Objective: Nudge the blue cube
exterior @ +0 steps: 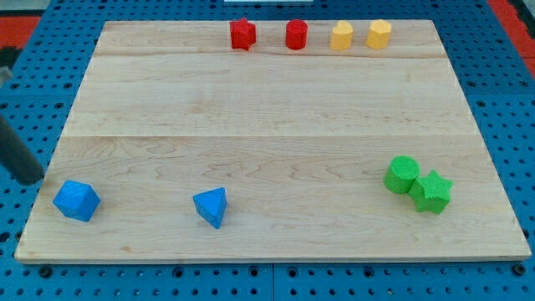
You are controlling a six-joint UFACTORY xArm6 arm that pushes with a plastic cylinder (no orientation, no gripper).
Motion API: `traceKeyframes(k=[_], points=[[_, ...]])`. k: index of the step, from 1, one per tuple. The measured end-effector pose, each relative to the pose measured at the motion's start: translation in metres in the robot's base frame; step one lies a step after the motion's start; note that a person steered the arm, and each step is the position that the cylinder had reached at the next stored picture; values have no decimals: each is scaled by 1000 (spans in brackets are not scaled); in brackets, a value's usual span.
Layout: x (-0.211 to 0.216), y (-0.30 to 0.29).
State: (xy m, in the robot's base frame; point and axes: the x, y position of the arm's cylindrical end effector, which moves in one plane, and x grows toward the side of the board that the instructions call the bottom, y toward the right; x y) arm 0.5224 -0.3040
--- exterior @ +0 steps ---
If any blue cube block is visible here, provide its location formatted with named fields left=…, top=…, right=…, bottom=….
left=53, top=180, right=100, bottom=222

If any blue triangular prism block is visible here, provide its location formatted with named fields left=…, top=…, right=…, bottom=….
left=193, top=187, right=227, bottom=229

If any wooden board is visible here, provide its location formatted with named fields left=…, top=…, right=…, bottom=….
left=15, top=19, right=532, bottom=264

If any red cylinder block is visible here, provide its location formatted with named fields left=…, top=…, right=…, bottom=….
left=285, top=19, right=308, bottom=50

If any red star block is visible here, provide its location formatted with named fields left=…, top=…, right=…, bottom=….
left=229, top=18, right=257, bottom=51

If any yellow heart block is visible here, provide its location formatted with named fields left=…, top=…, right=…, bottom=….
left=329, top=21, right=354, bottom=51

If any green cylinder block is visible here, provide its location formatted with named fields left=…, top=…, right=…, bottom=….
left=384, top=156, right=420, bottom=194

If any yellow hexagon block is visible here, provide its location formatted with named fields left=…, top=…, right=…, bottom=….
left=365, top=19, right=392, bottom=49

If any green star block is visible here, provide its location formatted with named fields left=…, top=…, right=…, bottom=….
left=408, top=170, right=454, bottom=214

